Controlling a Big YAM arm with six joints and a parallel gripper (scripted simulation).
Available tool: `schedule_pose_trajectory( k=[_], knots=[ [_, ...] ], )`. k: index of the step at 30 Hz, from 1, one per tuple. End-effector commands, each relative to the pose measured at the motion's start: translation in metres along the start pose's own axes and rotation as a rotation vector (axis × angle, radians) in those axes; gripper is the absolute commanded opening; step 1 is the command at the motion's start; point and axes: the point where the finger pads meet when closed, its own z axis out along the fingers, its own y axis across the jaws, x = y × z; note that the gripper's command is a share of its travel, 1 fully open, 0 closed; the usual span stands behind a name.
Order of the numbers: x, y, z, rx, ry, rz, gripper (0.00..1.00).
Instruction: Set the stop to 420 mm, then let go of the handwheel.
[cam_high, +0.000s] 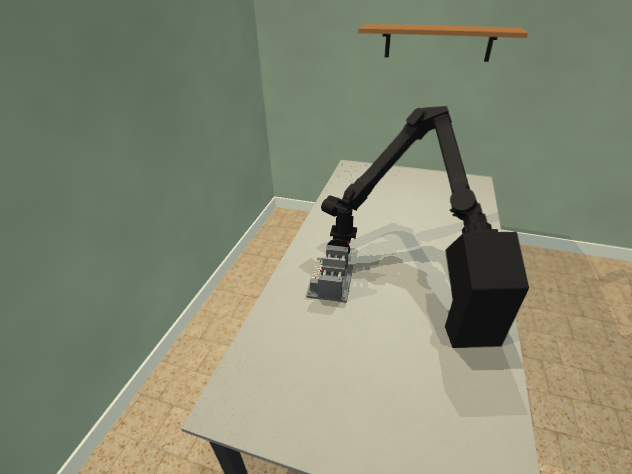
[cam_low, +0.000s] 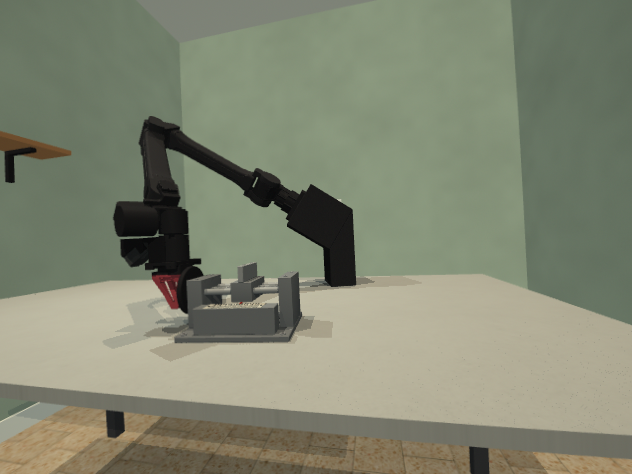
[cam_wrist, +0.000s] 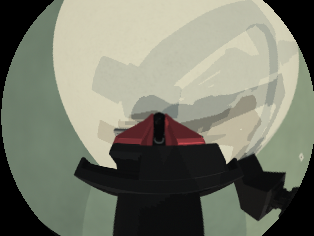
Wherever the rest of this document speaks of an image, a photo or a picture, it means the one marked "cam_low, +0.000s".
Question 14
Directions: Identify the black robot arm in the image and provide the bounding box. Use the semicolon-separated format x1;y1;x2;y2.
113;116;306;267

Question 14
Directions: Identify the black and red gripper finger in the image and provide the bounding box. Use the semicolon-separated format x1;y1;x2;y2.
167;281;177;300
152;275;180;309

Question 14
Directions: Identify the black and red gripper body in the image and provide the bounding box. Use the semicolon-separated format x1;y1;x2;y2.
145;234;201;275

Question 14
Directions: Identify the grey bench vise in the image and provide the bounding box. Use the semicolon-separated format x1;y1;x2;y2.
174;262;302;343

